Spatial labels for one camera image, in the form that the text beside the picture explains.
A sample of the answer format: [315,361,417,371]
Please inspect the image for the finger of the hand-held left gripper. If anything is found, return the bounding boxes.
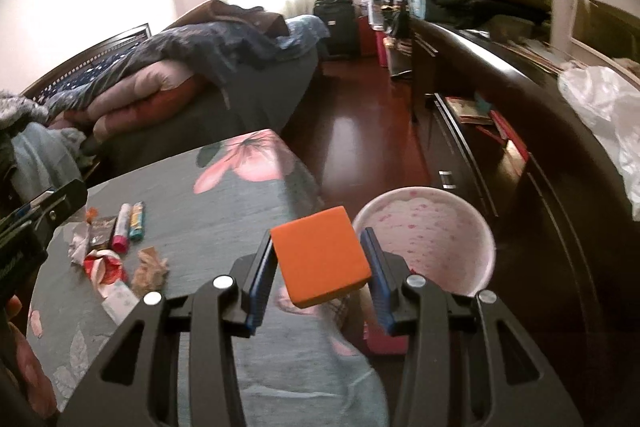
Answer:
[0,178,89,248]

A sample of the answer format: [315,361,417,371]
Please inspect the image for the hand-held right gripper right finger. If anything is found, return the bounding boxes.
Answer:
[360,227,586,427]

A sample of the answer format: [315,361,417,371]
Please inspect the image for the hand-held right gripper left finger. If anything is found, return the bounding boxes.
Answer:
[57,237,281,427]

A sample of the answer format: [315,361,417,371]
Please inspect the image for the dark snack wrapper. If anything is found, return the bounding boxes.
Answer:
[90,217,118,250]

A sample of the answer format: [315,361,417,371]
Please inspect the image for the pink tube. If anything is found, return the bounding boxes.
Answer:
[111,203,132,254]

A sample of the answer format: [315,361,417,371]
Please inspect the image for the orange foam block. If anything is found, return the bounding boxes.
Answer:
[270,206,373,309]

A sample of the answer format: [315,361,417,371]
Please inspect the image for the teal tube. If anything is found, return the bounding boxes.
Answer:
[128,201,147,242]

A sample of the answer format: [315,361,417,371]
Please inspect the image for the white pink-speckled waste bin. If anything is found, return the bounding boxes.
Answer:
[351,187,497,308]

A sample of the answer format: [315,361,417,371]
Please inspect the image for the red and white wrapper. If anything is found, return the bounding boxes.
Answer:
[82,249,128,298]

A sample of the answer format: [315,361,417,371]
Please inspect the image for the white paper packet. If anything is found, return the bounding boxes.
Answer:
[100,282,141,324]

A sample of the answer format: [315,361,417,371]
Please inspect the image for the brown paper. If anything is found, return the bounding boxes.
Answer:
[130,247,170,294]

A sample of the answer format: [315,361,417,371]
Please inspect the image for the person's left hand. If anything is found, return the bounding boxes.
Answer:
[0,294,23,333]

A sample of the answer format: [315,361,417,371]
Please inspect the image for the light blue cloth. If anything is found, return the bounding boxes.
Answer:
[10,122,90,204]

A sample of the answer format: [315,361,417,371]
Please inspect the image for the grey floral tablecloth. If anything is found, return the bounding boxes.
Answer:
[27,129,391,427]

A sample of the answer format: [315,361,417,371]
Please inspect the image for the grey fuzzy cloth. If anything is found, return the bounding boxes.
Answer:
[0,91,48,128]

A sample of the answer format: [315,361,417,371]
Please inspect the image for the pink folded quilt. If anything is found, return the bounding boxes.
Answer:
[89,59,201,128]

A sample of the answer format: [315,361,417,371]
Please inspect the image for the red pillow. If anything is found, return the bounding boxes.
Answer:
[95,77,213,138]

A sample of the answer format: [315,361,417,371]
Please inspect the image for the dark wooden headboard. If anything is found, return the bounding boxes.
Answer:
[22,23,152,104]

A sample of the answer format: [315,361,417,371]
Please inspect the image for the bed with grey sheet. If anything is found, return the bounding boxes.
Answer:
[20,14,331,180]

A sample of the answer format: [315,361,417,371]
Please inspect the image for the dark wooden dresser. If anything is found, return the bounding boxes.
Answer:
[390,14,640,427]

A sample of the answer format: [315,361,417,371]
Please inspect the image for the illustrated book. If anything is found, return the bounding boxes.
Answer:
[445,96,494,126]

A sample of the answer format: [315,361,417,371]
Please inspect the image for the books on cabinet shelf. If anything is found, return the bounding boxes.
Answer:
[491,109,532,161]

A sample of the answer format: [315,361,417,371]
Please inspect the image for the blue floral duvet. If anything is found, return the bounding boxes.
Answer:
[37,19,331,128]

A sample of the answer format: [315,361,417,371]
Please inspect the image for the pink plastic container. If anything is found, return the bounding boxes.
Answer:
[375,32,397,68]

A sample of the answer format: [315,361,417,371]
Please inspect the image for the red storage bin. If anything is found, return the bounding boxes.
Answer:
[357,18,381,58]

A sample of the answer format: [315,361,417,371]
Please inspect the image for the brown jacket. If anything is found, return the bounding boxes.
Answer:
[187,0,288,40]

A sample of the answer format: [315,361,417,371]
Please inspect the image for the black suitcase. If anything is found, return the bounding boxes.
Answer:
[314,0,361,60]

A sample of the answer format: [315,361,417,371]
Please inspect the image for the white plastic bag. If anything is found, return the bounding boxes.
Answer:
[557,62,640,221]

